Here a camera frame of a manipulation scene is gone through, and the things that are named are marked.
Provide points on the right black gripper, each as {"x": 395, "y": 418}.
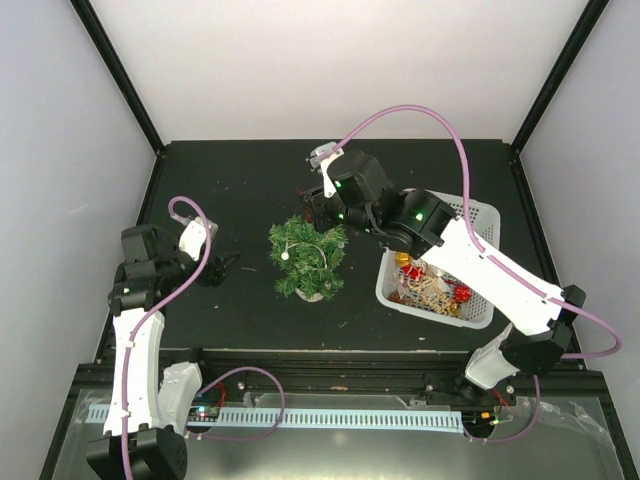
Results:
{"x": 320, "y": 218}

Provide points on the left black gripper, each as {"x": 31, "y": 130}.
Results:
{"x": 217, "y": 272}

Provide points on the small green christmas tree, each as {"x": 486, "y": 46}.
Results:
{"x": 310, "y": 286}

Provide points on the white bulb string lights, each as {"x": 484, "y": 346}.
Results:
{"x": 304, "y": 256}

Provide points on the white plastic basket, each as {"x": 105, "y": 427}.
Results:
{"x": 392, "y": 283}

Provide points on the red star tree topper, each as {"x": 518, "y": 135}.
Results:
{"x": 306, "y": 212}

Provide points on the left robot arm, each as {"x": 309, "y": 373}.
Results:
{"x": 143, "y": 432}

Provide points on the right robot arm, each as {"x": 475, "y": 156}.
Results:
{"x": 356, "y": 192}

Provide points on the gold merry christmas sign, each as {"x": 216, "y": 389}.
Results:
{"x": 425, "y": 293}

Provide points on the red bell ornament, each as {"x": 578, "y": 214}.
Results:
{"x": 413, "y": 272}

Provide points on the red gift box ornament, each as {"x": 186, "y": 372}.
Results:
{"x": 462, "y": 294}

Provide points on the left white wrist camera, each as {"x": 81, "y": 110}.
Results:
{"x": 193, "y": 239}

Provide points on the light blue cable duct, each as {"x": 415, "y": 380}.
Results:
{"x": 201, "y": 419}

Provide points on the left black frame post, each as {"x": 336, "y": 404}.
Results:
{"x": 100, "y": 39}

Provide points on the black frame post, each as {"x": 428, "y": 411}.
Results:
{"x": 100, "y": 39}
{"x": 570, "y": 51}

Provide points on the right black frame post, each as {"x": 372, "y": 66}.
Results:
{"x": 570, "y": 51}

